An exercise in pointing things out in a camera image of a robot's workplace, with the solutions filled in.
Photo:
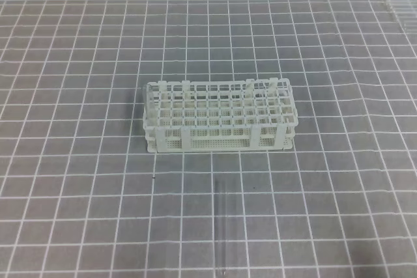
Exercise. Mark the white plastic test tube rack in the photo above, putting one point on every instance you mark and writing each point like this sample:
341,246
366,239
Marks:
254,114

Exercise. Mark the clear glass test tube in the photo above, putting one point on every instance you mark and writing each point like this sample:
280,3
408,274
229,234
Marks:
221,227

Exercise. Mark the clear tubes at table edge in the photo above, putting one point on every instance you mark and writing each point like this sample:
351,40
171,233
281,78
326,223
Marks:
404,12

